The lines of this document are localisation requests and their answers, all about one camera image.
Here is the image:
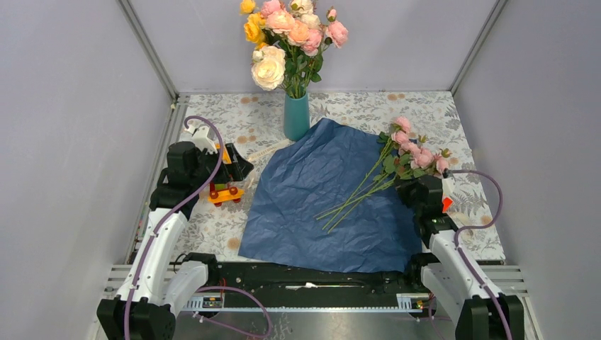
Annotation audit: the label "pink flowers bunch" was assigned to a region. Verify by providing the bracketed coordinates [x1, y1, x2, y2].
[315, 116, 451, 232]

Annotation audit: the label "colourful stacked toy bricks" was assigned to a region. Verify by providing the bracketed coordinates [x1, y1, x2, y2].
[442, 196, 454, 213]

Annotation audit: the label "teal ceramic vase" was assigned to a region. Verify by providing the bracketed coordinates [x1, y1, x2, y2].
[283, 93, 310, 141]

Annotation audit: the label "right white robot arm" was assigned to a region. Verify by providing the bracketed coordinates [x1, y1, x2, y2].
[395, 174, 526, 339]

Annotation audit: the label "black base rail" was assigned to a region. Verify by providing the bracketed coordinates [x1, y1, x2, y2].
[193, 260, 434, 312]

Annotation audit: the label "blue wrapping paper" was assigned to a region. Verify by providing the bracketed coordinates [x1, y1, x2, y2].
[238, 118, 422, 273]

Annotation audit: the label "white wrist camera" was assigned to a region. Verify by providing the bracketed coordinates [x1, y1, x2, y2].
[442, 175, 456, 200]
[181, 125, 218, 154]

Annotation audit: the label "yellow red toy block car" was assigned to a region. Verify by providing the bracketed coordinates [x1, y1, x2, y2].
[208, 143, 245, 207]

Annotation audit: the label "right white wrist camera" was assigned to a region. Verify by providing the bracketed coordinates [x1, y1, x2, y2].
[442, 175, 456, 200]

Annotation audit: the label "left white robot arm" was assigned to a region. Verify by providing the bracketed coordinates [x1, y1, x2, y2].
[96, 142, 254, 339]

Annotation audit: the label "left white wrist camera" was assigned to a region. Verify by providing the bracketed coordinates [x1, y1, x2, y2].
[181, 125, 218, 154]

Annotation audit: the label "floral patterned table mat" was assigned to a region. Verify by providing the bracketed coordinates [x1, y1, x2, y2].
[173, 91, 505, 273]

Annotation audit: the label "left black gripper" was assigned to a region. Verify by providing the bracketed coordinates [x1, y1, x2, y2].
[190, 142, 252, 188]

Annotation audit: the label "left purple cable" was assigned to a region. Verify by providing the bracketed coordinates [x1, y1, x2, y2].
[123, 115, 275, 340]

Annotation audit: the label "peach pink flower stem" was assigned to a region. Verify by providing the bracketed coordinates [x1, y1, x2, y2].
[265, 9, 315, 98]

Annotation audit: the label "flower bouquet in vase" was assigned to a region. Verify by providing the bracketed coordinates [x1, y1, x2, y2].
[240, 0, 349, 99]

